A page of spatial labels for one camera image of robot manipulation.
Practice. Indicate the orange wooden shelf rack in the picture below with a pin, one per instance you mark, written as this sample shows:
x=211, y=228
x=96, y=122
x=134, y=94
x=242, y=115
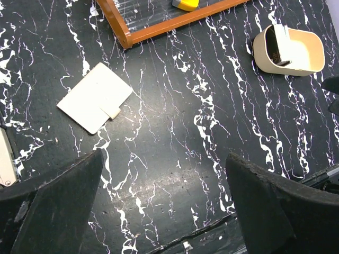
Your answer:
x=136, y=21

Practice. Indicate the cream leather card holder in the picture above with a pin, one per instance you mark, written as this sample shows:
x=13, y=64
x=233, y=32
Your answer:
x=96, y=98

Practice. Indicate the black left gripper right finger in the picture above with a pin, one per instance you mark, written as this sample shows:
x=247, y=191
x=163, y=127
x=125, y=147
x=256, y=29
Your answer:
x=280, y=215

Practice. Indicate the stack of cards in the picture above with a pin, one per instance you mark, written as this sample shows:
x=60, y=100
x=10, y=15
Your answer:
x=277, y=44

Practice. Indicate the yellow tape measure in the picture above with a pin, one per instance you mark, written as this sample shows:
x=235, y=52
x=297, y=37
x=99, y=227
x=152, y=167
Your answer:
x=186, y=5

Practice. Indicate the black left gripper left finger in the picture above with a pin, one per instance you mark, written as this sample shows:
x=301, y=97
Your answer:
x=49, y=213

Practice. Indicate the beige oval tray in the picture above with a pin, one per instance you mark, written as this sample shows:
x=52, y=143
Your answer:
x=306, y=49

